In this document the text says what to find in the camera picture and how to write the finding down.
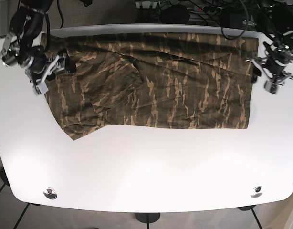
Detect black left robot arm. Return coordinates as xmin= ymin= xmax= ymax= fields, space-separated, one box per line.
xmin=219 ymin=0 xmax=293 ymax=94

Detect left chrome table grommet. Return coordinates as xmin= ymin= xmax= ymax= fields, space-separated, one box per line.
xmin=43 ymin=187 xmax=57 ymax=200

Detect chrome table grommet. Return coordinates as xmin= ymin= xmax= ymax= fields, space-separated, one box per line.
xmin=250 ymin=186 xmax=264 ymax=198
xmin=43 ymin=187 xmax=57 ymax=200

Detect front black table foot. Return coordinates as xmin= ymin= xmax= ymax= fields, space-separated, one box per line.
xmin=135 ymin=213 xmax=161 ymax=224

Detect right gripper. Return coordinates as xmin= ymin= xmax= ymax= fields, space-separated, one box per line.
xmin=25 ymin=51 xmax=76 ymax=96

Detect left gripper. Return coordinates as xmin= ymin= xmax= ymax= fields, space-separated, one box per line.
xmin=246 ymin=57 xmax=293 ymax=94

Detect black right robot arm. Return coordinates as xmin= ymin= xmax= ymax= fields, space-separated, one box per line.
xmin=0 ymin=0 xmax=76 ymax=95

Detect right chrome table grommet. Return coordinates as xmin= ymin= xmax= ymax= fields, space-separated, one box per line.
xmin=250 ymin=186 xmax=264 ymax=198

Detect camouflage brown green T-shirt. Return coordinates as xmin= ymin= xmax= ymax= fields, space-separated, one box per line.
xmin=41 ymin=33 xmax=259 ymax=140

